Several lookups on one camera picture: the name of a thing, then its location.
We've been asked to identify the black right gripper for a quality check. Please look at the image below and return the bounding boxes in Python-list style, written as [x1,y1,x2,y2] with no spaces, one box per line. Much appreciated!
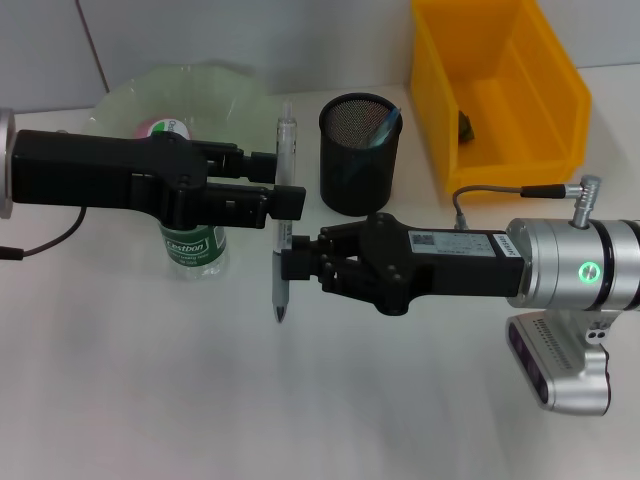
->
[280,212,526,318]

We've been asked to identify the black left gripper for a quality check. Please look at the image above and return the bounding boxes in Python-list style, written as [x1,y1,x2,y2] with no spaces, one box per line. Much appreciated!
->
[12,128,214,230]

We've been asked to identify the grey white pen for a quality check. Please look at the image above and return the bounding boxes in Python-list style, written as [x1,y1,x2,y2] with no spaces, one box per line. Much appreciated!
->
[271,102,298,325]

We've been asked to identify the pink knitted peach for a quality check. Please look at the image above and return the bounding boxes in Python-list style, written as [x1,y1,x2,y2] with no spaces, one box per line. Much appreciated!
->
[133,116,161,140]

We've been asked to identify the clear green-label water bottle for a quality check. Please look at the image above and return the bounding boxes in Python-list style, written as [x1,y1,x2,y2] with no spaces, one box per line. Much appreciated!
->
[149,117,231,282]

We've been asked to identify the blue children's scissors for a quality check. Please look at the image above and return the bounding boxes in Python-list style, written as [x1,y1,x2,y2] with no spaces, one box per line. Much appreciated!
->
[344,113,401,184]

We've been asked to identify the green plastic wrapper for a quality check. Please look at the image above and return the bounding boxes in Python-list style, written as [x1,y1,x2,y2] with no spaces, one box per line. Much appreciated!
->
[456,110,477,144]

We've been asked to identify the black mesh pen cup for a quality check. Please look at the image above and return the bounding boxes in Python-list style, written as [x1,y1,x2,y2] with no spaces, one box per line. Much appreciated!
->
[318,92,404,218]

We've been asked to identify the green glass fruit plate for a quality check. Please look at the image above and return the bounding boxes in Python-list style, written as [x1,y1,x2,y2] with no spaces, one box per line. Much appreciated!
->
[82,59,284,151]

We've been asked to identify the yellow plastic bin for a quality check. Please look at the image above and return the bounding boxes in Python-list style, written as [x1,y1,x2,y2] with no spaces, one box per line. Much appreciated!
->
[410,0,593,198]

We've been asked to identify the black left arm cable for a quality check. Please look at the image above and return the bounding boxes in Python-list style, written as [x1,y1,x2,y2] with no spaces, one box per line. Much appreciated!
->
[0,207,90,261]

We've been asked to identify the grey right arm cable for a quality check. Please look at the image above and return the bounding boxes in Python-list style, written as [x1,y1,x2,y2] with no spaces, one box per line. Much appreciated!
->
[452,173,601,234]

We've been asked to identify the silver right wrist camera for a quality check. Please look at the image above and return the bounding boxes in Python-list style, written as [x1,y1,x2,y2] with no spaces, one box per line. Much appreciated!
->
[504,310,614,417]

